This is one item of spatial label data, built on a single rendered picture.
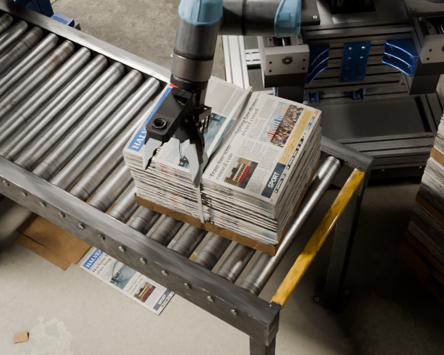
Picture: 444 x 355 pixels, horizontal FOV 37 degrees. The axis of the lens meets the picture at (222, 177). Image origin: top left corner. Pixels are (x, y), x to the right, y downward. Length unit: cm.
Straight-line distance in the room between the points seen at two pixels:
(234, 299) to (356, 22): 109
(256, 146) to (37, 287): 132
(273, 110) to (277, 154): 13
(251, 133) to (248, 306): 39
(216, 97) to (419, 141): 119
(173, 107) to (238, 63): 162
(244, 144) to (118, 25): 202
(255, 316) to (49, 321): 114
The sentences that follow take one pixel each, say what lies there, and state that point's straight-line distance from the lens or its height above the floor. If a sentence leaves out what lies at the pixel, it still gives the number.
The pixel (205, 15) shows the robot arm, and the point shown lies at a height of 142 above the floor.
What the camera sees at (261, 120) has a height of 103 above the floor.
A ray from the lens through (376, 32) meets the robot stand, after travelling 223.
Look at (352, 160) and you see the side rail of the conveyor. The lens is 175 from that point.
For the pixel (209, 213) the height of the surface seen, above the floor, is 89.
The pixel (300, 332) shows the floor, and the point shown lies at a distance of 236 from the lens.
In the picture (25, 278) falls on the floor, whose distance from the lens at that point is 259.
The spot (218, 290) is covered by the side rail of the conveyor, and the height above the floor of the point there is 80.
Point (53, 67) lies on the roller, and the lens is 208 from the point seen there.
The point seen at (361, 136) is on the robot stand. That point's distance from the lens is 258.
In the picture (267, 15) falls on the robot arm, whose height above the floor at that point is 136.
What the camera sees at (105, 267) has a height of 1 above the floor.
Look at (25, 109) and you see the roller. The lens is 197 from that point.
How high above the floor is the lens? 217
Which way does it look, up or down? 54 degrees down
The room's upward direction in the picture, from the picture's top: 4 degrees counter-clockwise
